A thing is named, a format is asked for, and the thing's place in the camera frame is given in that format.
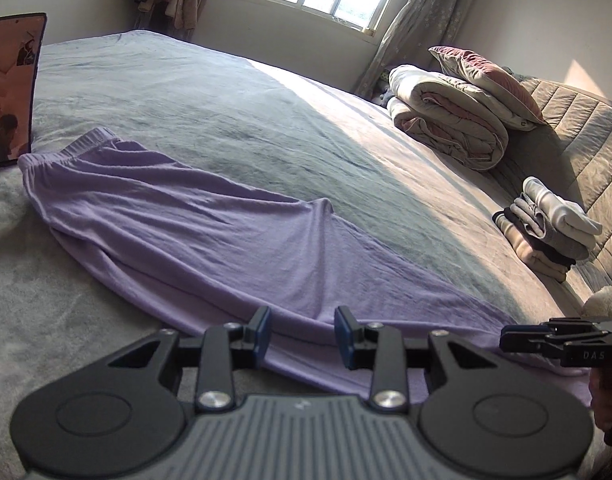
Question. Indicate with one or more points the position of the person's right hand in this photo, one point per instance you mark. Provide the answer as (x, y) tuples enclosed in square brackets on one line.
[(597, 395)]

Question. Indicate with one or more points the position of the grey star-patterned curtain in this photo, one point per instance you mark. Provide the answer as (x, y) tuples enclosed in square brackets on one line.
[(426, 15)]

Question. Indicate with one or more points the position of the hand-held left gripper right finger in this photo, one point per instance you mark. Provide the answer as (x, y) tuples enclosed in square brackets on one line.
[(343, 337)]

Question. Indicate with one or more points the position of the folded beige quilt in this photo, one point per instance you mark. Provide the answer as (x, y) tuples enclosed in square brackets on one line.
[(451, 125)]

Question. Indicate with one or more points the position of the patterned cloth pile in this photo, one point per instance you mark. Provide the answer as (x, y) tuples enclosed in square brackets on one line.
[(385, 90)]

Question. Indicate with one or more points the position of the grey bed sheet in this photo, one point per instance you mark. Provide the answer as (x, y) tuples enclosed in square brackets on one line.
[(235, 125)]

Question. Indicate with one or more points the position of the beige folded garment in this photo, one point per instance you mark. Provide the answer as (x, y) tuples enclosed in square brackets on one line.
[(531, 260)]

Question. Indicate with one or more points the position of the smartphone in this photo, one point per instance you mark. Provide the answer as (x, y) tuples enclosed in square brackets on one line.
[(10, 85)]

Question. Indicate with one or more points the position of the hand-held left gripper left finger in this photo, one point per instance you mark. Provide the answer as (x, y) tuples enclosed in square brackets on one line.
[(261, 335)]

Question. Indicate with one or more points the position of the grey quilted headboard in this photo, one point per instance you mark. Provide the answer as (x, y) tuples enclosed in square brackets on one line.
[(586, 150)]

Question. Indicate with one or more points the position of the black folded garment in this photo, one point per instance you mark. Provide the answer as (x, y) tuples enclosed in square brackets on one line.
[(551, 257)]

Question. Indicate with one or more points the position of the pink and beige pillow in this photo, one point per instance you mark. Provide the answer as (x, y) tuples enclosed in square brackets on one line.
[(486, 80)]

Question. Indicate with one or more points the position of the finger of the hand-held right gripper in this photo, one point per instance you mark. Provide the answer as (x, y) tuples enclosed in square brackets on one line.
[(526, 340), (576, 327)]

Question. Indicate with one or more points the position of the pink hanging clothes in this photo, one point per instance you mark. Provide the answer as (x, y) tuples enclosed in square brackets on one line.
[(183, 10)]

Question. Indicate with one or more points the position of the white folded garment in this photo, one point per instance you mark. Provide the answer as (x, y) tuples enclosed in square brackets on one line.
[(566, 215)]

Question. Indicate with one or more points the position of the purple pants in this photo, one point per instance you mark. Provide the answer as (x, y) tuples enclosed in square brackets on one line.
[(185, 210)]

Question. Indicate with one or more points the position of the white plush toy dog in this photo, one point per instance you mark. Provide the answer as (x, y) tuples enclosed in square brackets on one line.
[(606, 302)]

